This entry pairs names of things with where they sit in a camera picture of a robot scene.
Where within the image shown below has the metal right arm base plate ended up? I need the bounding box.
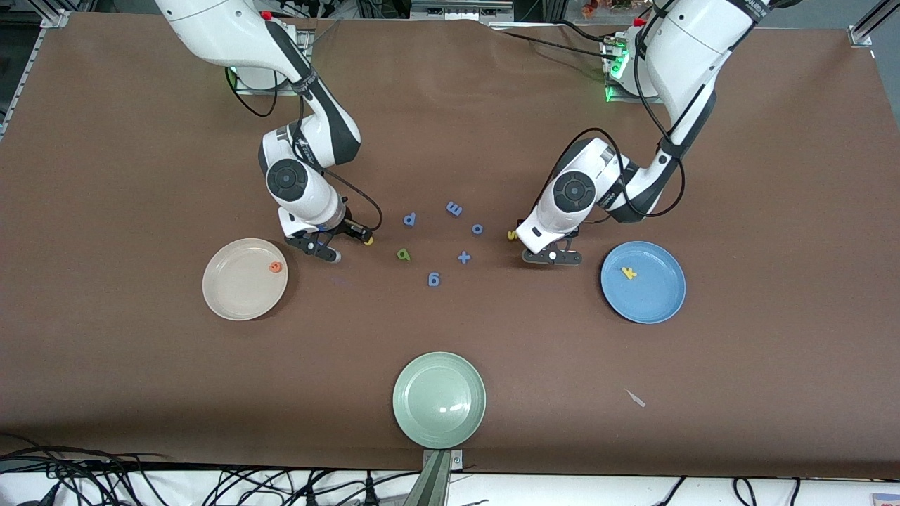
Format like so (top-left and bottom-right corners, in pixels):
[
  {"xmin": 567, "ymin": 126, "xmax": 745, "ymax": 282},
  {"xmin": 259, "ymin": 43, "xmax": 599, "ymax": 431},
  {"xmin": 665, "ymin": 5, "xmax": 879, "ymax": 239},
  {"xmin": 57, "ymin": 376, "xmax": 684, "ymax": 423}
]
[{"xmin": 232, "ymin": 28, "xmax": 314, "ymax": 96}]

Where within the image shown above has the beige brown plate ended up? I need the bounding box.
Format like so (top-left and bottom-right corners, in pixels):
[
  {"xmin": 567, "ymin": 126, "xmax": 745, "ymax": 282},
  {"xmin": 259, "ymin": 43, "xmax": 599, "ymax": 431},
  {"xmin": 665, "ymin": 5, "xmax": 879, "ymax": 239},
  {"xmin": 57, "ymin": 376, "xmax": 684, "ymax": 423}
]
[{"xmin": 202, "ymin": 238, "xmax": 289, "ymax": 322}]

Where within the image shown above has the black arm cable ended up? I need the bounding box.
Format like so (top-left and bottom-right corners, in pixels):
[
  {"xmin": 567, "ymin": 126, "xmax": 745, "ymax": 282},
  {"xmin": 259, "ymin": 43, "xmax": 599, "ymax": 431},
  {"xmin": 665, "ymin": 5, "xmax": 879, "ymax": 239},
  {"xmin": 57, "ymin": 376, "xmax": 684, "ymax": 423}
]
[
  {"xmin": 541, "ymin": 14, "xmax": 686, "ymax": 226},
  {"xmin": 224, "ymin": 67, "xmax": 384, "ymax": 233}
]

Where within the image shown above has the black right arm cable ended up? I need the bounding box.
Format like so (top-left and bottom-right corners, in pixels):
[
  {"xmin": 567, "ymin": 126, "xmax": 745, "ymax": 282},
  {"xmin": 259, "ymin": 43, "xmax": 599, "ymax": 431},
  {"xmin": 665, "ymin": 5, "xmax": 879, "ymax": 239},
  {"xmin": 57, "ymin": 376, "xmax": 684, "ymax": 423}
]
[{"xmin": 224, "ymin": 67, "xmax": 384, "ymax": 233}]

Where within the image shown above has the black base supply cable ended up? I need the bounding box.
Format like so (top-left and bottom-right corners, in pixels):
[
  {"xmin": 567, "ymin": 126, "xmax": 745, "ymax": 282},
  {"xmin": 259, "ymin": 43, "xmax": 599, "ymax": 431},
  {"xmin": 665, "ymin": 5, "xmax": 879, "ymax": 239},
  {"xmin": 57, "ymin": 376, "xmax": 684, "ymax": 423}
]
[
  {"xmin": 554, "ymin": 20, "xmax": 617, "ymax": 44},
  {"xmin": 501, "ymin": 31, "xmax": 614, "ymax": 60}
]

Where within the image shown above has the pale green plate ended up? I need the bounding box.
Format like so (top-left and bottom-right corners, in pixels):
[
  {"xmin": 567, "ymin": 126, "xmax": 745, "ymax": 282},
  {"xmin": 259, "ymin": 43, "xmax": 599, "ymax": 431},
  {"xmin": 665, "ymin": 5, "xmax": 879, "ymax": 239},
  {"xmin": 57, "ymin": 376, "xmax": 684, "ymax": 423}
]
[{"xmin": 392, "ymin": 351, "xmax": 487, "ymax": 450}]

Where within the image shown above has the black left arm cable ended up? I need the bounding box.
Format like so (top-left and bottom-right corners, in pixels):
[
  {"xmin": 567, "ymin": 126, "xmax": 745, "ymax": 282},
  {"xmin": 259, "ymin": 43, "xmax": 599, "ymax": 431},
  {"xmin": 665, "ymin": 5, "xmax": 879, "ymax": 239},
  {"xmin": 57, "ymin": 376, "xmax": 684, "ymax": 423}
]
[{"xmin": 541, "ymin": 14, "xmax": 686, "ymax": 226}]

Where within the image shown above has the grey metal background device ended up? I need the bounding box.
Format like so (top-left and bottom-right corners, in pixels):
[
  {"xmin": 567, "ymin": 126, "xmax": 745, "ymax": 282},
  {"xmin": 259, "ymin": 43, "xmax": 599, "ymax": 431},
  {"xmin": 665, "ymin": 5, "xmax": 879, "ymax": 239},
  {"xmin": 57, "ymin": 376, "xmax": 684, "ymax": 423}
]
[{"xmin": 410, "ymin": 0, "xmax": 515, "ymax": 22}]

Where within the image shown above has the brown table cover sheet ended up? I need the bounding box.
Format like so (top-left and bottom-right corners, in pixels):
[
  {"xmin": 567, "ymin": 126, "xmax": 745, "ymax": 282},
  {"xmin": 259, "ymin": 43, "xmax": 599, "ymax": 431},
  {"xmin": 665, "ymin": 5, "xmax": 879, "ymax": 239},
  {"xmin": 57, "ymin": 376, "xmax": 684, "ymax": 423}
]
[{"xmin": 0, "ymin": 12, "xmax": 900, "ymax": 482}]

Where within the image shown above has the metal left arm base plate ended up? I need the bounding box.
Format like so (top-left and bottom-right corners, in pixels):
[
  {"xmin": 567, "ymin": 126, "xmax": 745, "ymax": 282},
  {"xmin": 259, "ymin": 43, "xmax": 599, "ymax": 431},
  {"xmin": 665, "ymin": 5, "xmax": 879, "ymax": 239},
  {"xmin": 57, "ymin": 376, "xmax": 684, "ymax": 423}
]
[{"xmin": 603, "ymin": 39, "xmax": 679, "ymax": 105}]

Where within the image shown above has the grey metal camera bracket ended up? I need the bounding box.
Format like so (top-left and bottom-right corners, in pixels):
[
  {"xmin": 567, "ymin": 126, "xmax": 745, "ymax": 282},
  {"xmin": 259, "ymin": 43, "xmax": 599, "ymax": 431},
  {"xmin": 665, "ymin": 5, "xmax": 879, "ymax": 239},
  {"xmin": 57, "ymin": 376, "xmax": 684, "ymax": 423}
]
[{"xmin": 422, "ymin": 450, "xmax": 465, "ymax": 506}]

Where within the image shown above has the blue plate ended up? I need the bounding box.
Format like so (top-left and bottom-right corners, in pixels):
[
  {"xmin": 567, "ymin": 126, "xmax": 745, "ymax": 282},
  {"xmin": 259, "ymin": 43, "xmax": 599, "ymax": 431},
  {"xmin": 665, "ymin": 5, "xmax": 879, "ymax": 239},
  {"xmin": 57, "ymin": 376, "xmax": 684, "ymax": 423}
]
[{"xmin": 600, "ymin": 241, "xmax": 687, "ymax": 325}]

